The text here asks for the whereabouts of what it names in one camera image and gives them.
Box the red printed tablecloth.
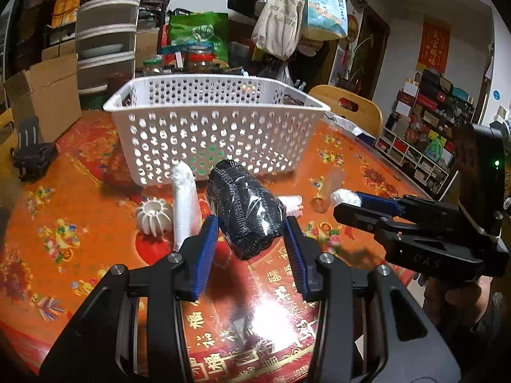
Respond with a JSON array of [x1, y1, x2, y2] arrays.
[[0, 108, 456, 383]]

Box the beige canvas tote bag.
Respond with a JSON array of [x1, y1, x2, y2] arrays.
[[251, 0, 306, 60]]

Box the small white cloth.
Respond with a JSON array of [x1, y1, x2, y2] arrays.
[[329, 189, 362, 210]]

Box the grey plastic drawer tower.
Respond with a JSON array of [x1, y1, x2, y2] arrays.
[[76, 0, 142, 97]]

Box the clear plastic bag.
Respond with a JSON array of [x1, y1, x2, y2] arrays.
[[275, 62, 304, 88]]

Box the white perforated plastic basket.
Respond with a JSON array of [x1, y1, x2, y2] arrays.
[[103, 75, 331, 187]]

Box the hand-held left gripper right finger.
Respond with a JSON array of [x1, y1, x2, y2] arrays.
[[281, 215, 464, 383]]

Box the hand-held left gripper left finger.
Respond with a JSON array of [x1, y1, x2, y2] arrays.
[[38, 215, 220, 383]]

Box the brown cardboard box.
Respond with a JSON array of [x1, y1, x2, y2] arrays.
[[4, 53, 82, 142]]

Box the pink white folded cloth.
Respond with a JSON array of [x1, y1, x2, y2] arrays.
[[277, 195, 305, 218]]

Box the white ribbed ceramic holder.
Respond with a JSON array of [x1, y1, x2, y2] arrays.
[[136, 199, 174, 240]]

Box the black fabric roll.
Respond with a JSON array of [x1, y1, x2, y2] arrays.
[[205, 160, 286, 261]]

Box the clear plastic bottle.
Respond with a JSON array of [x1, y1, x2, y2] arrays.
[[310, 167, 346, 215]]

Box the red wall poster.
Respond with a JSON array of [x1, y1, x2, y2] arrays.
[[416, 18, 453, 74]]

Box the black plastic device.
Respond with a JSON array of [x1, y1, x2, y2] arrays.
[[11, 116, 58, 182]]

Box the tall white towel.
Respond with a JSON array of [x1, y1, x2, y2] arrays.
[[171, 161, 202, 253]]

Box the dark framed flower painting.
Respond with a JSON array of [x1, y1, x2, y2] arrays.
[[331, 4, 390, 92]]

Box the shelf of assorted boxes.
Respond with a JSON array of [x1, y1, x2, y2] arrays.
[[375, 70, 476, 192]]

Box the glass jar green lid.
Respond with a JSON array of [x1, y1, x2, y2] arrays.
[[141, 59, 164, 77]]

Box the glass jar red lid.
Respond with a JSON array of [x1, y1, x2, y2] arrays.
[[186, 46, 214, 74]]

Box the green shopping bag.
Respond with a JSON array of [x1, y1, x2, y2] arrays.
[[167, 8, 230, 64]]

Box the wooden chair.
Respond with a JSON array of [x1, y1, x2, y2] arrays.
[[308, 85, 384, 138]]

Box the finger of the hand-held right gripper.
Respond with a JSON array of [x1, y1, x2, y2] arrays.
[[356, 192, 464, 225], [333, 202, 400, 235]]

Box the white blue flat box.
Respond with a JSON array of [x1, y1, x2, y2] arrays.
[[325, 114, 378, 146]]

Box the blue printed paper bag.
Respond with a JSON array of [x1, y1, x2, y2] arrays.
[[300, 0, 349, 41]]

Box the person's right hand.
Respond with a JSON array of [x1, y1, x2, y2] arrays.
[[424, 275, 496, 328]]

